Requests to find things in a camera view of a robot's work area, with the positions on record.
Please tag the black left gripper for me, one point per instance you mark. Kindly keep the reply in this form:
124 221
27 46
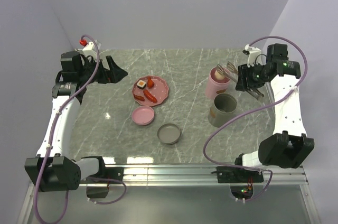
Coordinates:
113 75

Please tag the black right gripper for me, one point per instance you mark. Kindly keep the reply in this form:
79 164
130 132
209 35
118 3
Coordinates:
244 71

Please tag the steel serving tongs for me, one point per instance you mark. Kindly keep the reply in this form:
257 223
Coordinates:
231 72

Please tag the cream steamed bun toy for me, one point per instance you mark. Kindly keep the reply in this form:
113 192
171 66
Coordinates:
219 76

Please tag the pink scalloped plate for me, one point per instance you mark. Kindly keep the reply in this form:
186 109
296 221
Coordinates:
160 91

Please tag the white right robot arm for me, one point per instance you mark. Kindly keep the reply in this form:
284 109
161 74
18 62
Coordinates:
289 144

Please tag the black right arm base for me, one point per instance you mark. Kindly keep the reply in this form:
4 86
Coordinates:
235 175

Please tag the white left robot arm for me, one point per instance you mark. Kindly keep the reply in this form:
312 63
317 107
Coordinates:
51 169

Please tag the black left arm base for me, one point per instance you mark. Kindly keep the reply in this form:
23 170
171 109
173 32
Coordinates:
108 174

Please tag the sushi roll toy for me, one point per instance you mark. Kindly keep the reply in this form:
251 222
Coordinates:
141 84

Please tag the small red sausage toy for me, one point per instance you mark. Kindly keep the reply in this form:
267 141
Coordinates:
140 98

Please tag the red chicken drumstick toy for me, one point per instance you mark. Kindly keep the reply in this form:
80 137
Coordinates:
150 83

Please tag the grey tall canister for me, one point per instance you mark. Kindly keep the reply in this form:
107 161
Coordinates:
222 110

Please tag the pink tall canister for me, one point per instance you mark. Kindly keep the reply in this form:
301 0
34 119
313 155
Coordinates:
215 87

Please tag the pink round lid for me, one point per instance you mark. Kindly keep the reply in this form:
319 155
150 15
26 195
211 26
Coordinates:
143 115

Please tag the grey round lid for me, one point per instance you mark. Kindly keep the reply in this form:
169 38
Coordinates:
169 133

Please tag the aluminium front rail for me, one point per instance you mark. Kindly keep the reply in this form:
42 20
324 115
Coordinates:
175 175

